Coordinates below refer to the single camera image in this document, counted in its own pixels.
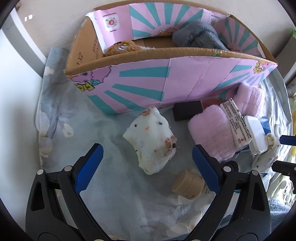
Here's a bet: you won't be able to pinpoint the grey fluffy slipper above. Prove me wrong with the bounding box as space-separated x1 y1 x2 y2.
172 20 228 51

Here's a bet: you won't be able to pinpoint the white spotted sock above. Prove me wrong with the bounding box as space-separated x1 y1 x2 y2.
123 106 177 175

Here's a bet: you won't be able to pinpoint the pink fluffy towel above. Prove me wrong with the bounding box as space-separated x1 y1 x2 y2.
233 82 265 118
188 105 237 162

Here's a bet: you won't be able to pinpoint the white printed tissue pack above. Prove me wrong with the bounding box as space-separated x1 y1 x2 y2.
220 99 252 151

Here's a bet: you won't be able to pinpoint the beige round cosmetic jar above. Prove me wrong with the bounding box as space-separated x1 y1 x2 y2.
171 170 205 200

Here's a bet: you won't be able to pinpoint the white floral sock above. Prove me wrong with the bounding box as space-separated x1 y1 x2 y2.
252 133 281 172

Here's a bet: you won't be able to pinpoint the white plastic case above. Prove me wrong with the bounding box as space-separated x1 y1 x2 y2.
244 115 268 156

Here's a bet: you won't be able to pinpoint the black red lipstick box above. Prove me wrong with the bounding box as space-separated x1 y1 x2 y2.
172 98 224 121

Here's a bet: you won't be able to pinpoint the pink teal cardboard box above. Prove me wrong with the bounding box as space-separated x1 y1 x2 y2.
65 1 277 114

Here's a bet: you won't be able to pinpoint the grey floral bed sheet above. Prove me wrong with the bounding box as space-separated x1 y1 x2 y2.
36 48 215 240

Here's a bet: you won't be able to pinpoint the brown plush toy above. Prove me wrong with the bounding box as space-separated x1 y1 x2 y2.
104 40 142 57

